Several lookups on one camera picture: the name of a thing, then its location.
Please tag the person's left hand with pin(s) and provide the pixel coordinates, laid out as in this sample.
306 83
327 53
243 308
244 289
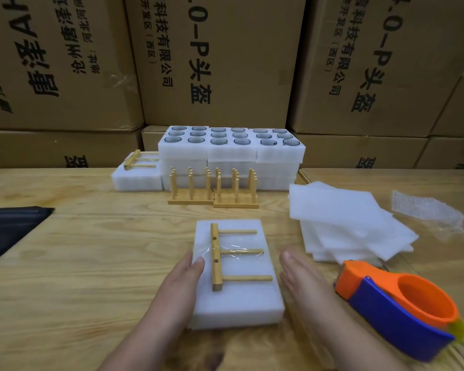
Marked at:
178 293

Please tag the person's right hand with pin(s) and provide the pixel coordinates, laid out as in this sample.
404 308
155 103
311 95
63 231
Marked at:
309 289

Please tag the wooden peg rack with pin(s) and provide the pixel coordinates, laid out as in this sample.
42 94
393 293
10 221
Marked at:
216 262
131 160

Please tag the foam package with rack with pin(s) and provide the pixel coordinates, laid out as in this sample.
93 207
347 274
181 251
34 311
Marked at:
247 301

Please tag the pile of white foam sheets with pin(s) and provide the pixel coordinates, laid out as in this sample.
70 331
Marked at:
340 216

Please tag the orange and blue tape dispenser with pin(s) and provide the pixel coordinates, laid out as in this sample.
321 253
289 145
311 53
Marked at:
390 317

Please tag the row of wooden peg racks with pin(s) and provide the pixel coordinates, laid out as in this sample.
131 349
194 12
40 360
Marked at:
189 201

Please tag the stack of white foam trays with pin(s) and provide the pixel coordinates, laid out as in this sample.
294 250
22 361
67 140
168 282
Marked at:
185 158

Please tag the person's left forearm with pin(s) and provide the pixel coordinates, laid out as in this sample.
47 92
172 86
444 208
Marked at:
147 347

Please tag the person's right forearm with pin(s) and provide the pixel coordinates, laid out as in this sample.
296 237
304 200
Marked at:
356 347

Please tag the clear plastic wrap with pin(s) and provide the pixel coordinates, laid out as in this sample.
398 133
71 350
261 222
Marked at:
425 206

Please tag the black plastic bags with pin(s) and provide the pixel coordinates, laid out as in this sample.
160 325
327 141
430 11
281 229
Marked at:
8 228

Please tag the stack of brown cardboard boxes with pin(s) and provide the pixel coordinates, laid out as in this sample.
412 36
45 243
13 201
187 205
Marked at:
216 58

